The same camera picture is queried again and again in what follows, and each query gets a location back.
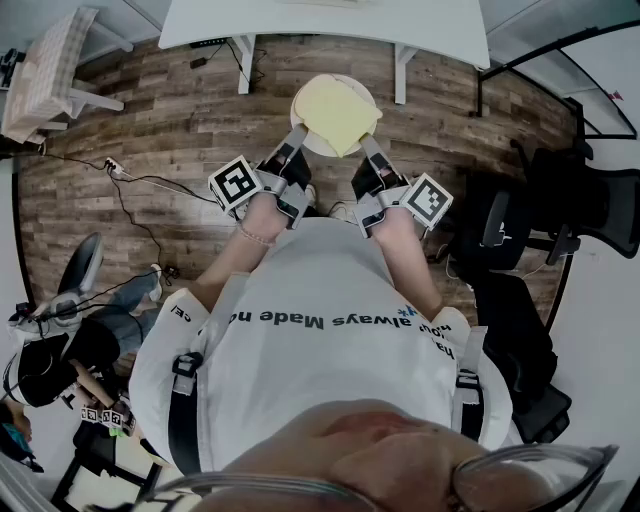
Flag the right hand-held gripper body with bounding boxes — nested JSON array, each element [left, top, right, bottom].
[[351, 152, 455, 239]]

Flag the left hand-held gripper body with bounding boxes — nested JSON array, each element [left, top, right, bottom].
[[208, 142, 313, 231]]

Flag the white round plate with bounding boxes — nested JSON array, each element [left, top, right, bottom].
[[289, 73, 377, 157]]

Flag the pale yellow bread slice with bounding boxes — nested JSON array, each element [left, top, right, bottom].
[[293, 73, 384, 159]]

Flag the person's left forearm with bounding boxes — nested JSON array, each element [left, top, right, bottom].
[[197, 197, 281, 306]]

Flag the person's right forearm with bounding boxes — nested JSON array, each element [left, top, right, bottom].
[[372, 207, 446, 321]]

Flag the person's right white shoe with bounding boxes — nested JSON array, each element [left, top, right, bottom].
[[327, 200, 361, 221]]

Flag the white table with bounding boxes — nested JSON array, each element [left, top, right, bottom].
[[158, 0, 491, 106]]

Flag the black mesh office chair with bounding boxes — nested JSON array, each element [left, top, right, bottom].
[[462, 144, 640, 274]]

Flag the white printed t-shirt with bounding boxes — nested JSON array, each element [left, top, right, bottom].
[[128, 217, 514, 476]]

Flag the grey chair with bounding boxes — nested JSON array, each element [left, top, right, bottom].
[[49, 232, 105, 321]]

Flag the person's face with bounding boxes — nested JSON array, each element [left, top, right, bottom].
[[199, 397, 551, 512]]

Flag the checkered cloth chair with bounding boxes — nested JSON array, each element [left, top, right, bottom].
[[0, 7, 126, 146]]

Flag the beaded bracelet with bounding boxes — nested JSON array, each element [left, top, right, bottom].
[[236, 222, 277, 249]]

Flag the white floor cable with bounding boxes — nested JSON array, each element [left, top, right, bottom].
[[119, 169, 216, 204]]

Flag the black metal frame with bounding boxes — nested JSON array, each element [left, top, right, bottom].
[[477, 19, 640, 141]]

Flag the black floor cable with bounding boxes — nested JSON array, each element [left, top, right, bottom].
[[42, 149, 174, 281]]

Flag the grey black right shoulder strap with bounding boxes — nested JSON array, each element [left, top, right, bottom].
[[452, 324, 489, 444]]

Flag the grey black shoulder strap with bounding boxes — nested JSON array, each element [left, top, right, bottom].
[[167, 272, 251, 476], [452, 324, 489, 444]]

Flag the grey black left shoulder strap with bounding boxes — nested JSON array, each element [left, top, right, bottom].
[[167, 272, 251, 476]]

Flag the clear frame glasses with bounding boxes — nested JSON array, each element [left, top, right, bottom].
[[144, 443, 621, 512]]

